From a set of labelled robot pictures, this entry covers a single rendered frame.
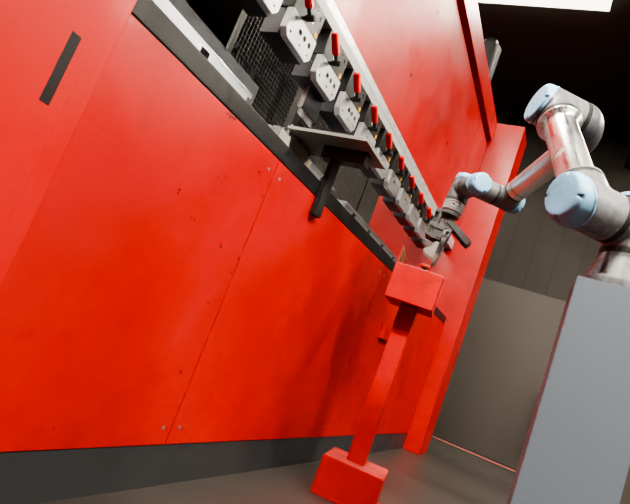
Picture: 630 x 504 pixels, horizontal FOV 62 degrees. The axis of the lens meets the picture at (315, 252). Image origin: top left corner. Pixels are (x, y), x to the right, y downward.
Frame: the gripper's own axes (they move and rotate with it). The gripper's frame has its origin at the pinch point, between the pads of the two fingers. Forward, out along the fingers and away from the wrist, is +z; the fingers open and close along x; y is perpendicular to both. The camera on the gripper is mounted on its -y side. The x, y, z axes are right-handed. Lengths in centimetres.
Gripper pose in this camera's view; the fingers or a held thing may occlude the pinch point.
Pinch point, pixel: (433, 264)
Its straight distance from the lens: 190.2
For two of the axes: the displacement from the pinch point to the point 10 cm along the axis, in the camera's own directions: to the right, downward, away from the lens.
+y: -8.8, -3.8, 3.0
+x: -2.2, -2.4, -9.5
